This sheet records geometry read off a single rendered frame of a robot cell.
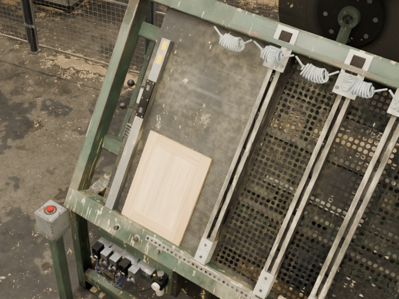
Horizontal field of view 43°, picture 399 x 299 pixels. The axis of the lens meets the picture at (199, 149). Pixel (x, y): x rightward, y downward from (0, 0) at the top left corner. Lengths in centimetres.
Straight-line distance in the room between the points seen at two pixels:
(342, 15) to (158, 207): 135
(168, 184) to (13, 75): 325
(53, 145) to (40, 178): 42
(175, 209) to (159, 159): 27
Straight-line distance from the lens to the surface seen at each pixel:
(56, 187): 421
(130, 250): 277
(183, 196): 257
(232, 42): 225
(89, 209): 285
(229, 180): 240
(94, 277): 340
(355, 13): 268
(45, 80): 542
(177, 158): 256
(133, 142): 266
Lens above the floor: 297
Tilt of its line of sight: 41 degrees down
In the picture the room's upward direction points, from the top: 5 degrees clockwise
